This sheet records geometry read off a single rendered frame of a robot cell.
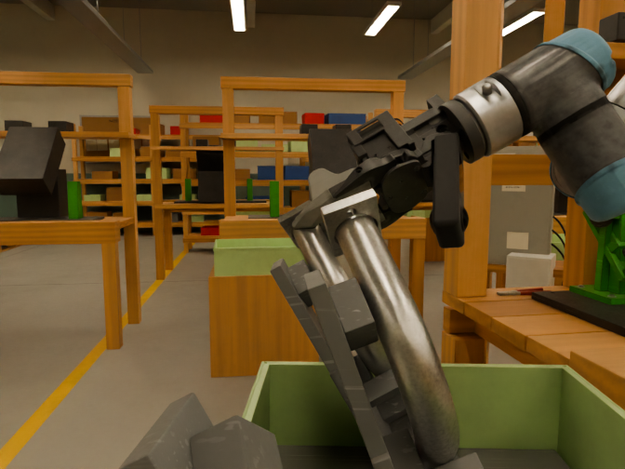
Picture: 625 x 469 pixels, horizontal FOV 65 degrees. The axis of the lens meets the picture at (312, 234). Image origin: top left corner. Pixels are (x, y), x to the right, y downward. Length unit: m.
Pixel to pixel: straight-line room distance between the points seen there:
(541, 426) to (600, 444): 0.11
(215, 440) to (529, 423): 0.63
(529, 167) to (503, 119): 1.05
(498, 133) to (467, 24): 0.91
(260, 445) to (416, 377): 0.14
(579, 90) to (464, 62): 0.87
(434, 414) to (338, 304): 0.09
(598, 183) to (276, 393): 0.46
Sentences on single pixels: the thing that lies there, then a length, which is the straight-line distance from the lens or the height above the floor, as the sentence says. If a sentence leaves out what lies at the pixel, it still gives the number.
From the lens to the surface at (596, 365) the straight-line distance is 0.98.
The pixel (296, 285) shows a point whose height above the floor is 1.11.
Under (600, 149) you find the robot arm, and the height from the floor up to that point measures 1.24.
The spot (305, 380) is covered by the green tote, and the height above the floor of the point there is 0.94.
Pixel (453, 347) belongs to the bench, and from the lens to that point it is 1.47.
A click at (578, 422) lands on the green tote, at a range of 0.74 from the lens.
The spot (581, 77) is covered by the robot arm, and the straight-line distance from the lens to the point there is 0.58.
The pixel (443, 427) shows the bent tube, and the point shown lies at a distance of 0.34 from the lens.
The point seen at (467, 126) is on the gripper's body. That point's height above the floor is 1.26.
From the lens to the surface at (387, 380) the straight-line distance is 0.53.
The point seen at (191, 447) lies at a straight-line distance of 0.19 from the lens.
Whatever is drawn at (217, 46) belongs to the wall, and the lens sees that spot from 11.27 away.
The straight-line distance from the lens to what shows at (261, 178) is 7.88.
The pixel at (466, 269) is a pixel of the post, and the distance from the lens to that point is 1.42.
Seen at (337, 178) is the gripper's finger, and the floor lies 1.21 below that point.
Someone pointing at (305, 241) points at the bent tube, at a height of 1.15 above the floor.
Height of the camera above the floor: 1.21
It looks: 7 degrees down
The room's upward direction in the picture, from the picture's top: straight up
